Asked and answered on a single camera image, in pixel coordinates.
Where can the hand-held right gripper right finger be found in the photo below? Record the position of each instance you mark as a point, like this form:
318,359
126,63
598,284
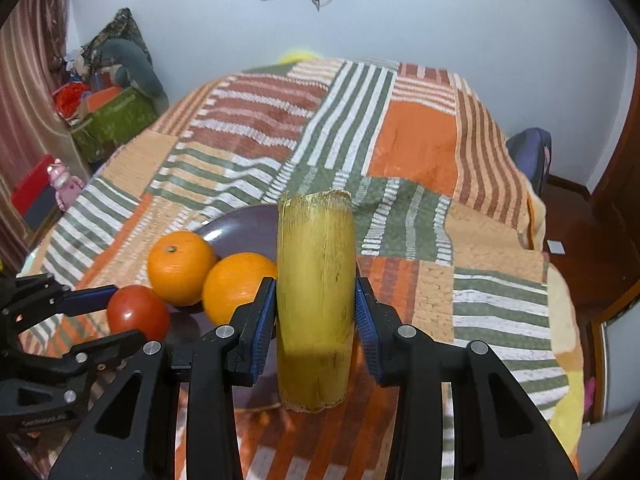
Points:
366,332

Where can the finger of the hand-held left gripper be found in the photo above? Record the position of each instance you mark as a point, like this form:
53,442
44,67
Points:
90,298
107,346

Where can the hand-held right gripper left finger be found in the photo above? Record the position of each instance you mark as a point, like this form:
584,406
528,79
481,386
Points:
264,332

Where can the red tomato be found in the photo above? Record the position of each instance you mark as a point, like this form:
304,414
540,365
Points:
137,312

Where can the smooth orange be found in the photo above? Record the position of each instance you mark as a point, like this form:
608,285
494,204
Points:
232,287

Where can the yellow banana piece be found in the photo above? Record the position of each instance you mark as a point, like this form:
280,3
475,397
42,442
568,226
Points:
315,300

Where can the orange with stem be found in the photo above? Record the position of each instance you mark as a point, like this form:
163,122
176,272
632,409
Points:
182,267

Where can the dark purple plate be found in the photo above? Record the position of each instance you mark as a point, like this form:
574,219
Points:
240,230

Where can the pink toy figure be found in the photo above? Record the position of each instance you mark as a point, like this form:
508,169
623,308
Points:
64,185

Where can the red box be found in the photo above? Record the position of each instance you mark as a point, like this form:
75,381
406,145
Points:
30,185

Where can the green cardboard box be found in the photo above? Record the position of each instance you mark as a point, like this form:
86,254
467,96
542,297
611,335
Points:
115,120

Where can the striped patchwork blanket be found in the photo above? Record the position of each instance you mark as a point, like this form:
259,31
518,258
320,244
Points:
420,150

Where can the red plastic bag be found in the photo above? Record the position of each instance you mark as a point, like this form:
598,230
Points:
70,97

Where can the white paper scrap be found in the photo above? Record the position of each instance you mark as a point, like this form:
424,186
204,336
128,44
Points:
555,247

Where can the striped brown curtain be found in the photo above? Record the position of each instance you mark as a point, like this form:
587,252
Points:
25,85

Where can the grey plush pillow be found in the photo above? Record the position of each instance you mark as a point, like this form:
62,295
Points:
132,62

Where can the blue chair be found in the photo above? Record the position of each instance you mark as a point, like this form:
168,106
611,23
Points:
530,157

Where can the camouflage cushion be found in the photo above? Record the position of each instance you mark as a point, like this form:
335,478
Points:
120,27

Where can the yellow pillow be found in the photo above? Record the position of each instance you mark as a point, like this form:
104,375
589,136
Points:
299,55

